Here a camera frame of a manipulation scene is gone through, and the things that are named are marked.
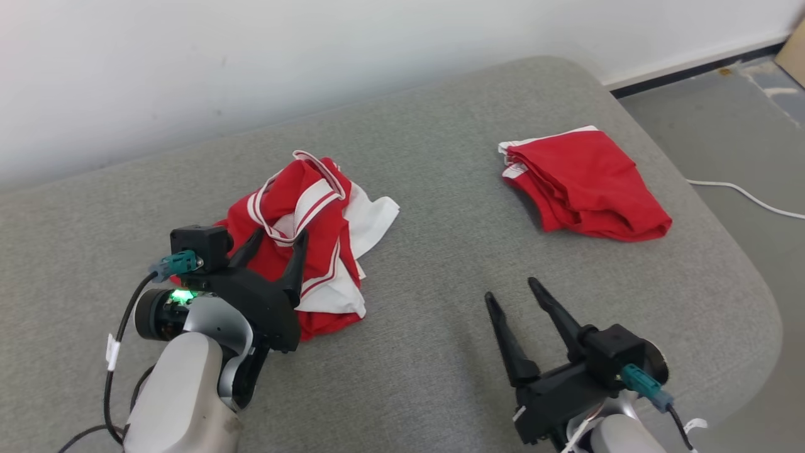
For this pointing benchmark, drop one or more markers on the red shorts with white stripe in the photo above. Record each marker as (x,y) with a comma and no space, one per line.
(585,182)

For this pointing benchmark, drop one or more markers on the red white basketball jersey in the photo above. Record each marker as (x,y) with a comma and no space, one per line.
(327,251)

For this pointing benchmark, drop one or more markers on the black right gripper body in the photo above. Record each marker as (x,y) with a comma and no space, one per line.
(560,396)

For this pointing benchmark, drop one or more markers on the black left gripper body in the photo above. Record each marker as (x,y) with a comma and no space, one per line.
(264,302)

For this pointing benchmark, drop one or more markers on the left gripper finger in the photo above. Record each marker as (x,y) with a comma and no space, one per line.
(297,270)
(248,251)

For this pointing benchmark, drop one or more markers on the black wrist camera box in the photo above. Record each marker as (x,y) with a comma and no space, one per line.
(613,352)
(201,245)

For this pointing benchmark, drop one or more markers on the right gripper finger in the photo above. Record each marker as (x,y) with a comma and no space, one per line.
(512,352)
(563,321)

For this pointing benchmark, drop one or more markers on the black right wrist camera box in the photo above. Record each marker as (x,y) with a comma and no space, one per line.
(613,352)

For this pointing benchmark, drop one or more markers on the brown cardboard piece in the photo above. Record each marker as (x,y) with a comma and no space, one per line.
(793,56)

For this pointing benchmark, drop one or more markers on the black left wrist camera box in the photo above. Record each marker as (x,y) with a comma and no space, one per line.
(201,245)

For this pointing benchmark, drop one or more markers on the black baseboard strip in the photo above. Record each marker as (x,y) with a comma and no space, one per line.
(692,69)

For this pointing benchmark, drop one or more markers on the grey fabric sofa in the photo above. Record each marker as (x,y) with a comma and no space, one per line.
(427,302)

